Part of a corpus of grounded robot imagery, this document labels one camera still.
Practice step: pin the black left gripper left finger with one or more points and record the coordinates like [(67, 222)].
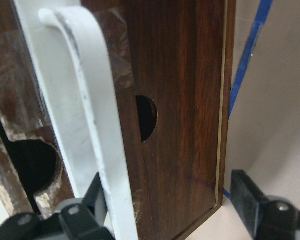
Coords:
[(85, 220)]

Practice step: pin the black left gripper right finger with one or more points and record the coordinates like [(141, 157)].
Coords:
[(264, 217)]

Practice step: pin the white drawer handle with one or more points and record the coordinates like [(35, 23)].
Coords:
[(72, 65)]

